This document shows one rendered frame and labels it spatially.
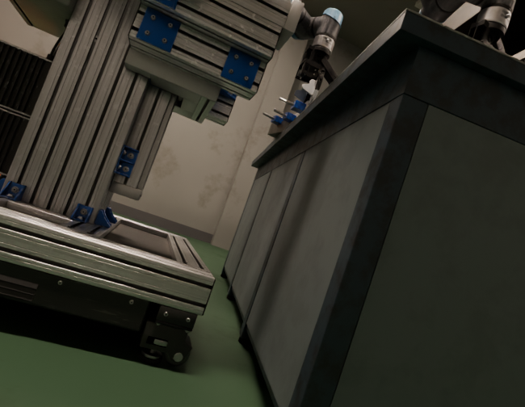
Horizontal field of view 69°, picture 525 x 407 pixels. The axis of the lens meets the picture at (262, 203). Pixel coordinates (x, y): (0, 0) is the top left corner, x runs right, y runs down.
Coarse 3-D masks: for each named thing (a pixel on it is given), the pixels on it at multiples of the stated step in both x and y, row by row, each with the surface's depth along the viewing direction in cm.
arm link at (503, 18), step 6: (492, 6) 96; (498, 6) 95; (480, 12) 99; (486, 12) 97; (492, 12) 96; (498, 12) 95; (504, 12) 95; (480, 18) 98; (486, 18) 96; (492, 18) 95; (498, 18) 95; (504, 18) 95; (504, 24) 95
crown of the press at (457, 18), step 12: (516, 0) 183; (456, 12) 222; (468, 12) 209; (516, 12) 190; (444, 24) 232; (456, 24) 217; (468, 24) 210; (516, 24) 198; (504, 36) 209; (516, 36) 206; (504, 48) 219; (516, 48) 213
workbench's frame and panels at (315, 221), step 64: (384, 64) 76; (448, 64) 67; (512, 64) 67; (320, 128) 119; (384, 128) 68; (448, 128) 67; (512, 128) 69; (256, 192) 223; (320, 192) 95; (384, 192) 65; (448, 192) 67; (512, 192) 69; (256, 256) 149; (320, 256) 78; (384, 256) 65; (448, 256) 67; (512, 256) 69; (256, 320) 112; (320, 320) 66; (384, 320) 65; (448, 320) 67; (512, 320) 68; (320, 384) 63; (384, 384) 65; (448, 384) 66; (512, 384) 68
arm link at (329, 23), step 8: (328, 8) 137; (320, 16) 139; (328, 16) 136; (336, 16) 135; (320, 24) 137; (328, 24) 135; (336, 24) 136; (320, 32) 136; (328, 32) 135; (336, 32) 136
